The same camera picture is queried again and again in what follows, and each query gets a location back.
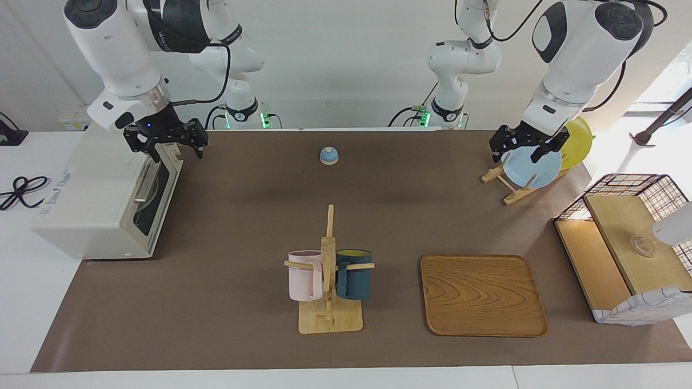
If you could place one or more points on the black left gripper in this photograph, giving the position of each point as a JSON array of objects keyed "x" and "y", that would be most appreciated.
[{"x": 527, "y": 136}]

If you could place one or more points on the yellow plate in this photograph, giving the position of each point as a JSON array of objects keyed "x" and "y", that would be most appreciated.
[{"x": 578, "y": 143}]

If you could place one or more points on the white checkered cloth liner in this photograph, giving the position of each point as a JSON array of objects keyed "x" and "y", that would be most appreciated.
[{"x": 638, "y": 310}]

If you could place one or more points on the wooden serving tray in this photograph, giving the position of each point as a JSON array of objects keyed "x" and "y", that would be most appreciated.
[{"x": 481, "y": 294}]

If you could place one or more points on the white power box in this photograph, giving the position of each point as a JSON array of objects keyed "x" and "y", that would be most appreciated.
[{"x": 73, "y": 121}]

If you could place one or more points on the small clear glass dish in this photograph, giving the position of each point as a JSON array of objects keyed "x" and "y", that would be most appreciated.
[{"x": 643, "y": 246}]

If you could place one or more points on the brown table mat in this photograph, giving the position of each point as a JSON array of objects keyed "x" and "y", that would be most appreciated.
[{"x": 243, "y": 227}]

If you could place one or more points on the light blue plate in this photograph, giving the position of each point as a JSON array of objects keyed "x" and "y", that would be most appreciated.
[{"x": 527, "y": 170}]

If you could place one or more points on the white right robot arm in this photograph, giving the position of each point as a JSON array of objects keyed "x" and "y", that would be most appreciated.
[{"x": 108, "y": 48}]

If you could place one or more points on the wooden dish rack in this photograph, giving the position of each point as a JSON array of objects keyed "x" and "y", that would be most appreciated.
[{"x": 516, "y": 196}]

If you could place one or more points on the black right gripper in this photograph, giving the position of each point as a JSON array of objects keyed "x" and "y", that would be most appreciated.
[{"x": 162, "y": 129}]

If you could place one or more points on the white toaster oven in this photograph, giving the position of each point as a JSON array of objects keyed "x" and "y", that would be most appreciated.
[{"x": 81, "y": 189}]

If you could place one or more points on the small blue lid wooden knob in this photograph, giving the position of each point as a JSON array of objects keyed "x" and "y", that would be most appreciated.
[{"x": 328, "y": 156}]

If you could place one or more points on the black tripod stand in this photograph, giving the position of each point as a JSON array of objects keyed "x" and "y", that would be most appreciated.
[{"x": 662, "y": 118}]

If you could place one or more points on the black clamp mount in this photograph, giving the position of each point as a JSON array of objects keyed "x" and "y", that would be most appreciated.
[{"x": 10, "y": 136}]

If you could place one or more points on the wooden mug tree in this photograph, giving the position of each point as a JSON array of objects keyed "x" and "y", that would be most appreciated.
[{"x": 330, "y": 320}]

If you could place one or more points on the dark teal mug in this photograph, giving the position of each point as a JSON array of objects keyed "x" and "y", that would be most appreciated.
[{"x": 357, "y": 281}]

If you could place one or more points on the blurred white cylinder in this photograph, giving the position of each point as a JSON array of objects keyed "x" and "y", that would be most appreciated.
[{"x": 673, "y": 227}]

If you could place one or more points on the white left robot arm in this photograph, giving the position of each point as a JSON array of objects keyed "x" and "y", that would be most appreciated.
[{"x": 584, "y": 54}]

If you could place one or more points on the pink mug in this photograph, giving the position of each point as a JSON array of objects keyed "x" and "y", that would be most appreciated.
[{"x": 304, "y": 278}]

